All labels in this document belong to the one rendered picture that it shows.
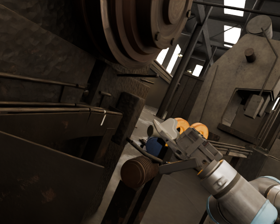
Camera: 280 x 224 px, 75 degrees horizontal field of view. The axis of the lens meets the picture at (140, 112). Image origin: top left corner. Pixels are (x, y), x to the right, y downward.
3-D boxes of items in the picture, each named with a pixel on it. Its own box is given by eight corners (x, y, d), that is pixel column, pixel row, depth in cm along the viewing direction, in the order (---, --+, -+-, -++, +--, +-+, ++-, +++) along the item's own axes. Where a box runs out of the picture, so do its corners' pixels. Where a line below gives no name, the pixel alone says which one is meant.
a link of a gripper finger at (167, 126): (163, 109, 56) (185, 129, 53) (151, 122, 58) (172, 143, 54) (160, 107, 54) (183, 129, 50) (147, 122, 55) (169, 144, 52)
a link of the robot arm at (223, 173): (212, 189, 53) (210, 201, 44) (199, 175, 55) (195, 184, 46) (236, 168, 51) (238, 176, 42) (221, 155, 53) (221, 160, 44)
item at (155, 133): (145, 134, 95) (149, 123, 94) (159, 136, 100) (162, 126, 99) (150, 138, 90) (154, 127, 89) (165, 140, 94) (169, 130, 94)
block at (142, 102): (102, 135, 87) (121, 89, 84) (111, 135, 94) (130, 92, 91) (119, 146, 82) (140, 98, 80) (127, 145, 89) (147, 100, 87)
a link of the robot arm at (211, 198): (242, 218, 59) (267, 217, 49) (211, 230, 57) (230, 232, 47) (227, 188, 64) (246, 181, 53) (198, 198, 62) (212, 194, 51)
